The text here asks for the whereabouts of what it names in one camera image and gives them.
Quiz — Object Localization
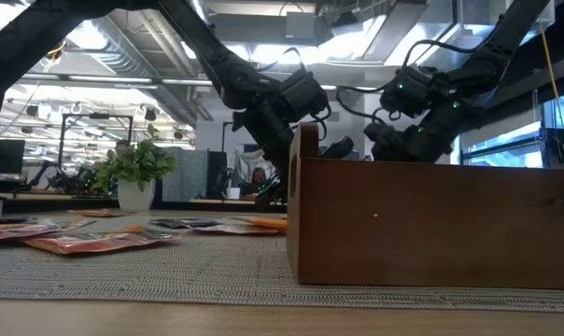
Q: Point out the grey partition panel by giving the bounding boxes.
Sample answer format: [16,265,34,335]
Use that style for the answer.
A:
[162,147,209,203]

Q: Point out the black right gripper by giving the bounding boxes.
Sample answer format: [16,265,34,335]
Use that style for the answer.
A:
[319,67,457,164]

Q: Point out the yellow hanging cable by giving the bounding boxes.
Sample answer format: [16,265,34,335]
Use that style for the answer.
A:
[538,21,564,131]

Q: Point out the black yellow ceiling cable reel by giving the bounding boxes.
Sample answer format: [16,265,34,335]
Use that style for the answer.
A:
[42,40,67,72]

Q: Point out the grey woven placemat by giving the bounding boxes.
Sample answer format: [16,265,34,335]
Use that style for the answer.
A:
[0,209,564,314]

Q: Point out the black aluminium table frame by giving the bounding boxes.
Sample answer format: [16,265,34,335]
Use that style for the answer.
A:
[0,198,288,215]

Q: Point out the brown wooden tea box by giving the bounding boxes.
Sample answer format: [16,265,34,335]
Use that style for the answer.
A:
[286,121,564,290]

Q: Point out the orange peach tea packet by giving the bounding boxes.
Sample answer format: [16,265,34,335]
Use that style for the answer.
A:
[0,218,97,244]
[22,225,183,256]
[66,208,136,218]

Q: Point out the long ceiling light strip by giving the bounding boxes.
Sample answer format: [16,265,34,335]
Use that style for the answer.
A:
[22,73,381,92]

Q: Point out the grey ceiling box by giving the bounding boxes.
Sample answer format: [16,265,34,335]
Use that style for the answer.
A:
[285,11,318,40]

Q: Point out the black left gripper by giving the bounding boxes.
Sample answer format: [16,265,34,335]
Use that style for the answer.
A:
[233,69,330,209]

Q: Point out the green plant in white pot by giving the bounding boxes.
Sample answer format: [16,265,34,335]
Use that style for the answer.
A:
[93,123,178,212]

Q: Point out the black computer monitor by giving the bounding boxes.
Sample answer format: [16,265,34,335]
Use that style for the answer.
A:
[0,138,26,176]

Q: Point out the black cabinet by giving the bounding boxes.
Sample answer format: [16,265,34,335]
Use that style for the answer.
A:
[206,149,229,200]

